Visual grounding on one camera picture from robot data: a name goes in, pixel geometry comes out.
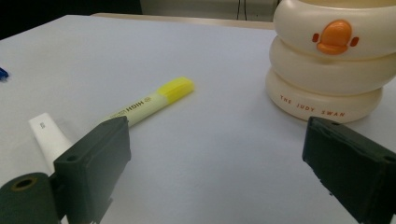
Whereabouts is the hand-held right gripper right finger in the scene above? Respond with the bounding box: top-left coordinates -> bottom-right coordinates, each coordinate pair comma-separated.
302,116 -> 396,224

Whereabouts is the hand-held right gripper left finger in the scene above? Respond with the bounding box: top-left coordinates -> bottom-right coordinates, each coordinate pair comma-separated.
53,116 -> 132,224

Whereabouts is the white rectangular eraser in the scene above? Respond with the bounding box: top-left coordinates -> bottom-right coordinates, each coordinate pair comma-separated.
28,112 -> 73,175

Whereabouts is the yellow highlighter pen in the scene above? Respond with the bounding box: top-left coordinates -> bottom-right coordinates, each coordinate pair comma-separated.
102,76 -> 195,128

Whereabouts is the cream duck pen holder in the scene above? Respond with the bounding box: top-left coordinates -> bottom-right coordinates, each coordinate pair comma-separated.
264,0 -> 396,124

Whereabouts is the wooden table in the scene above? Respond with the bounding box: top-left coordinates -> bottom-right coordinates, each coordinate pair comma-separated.
92,12 -> 276,31

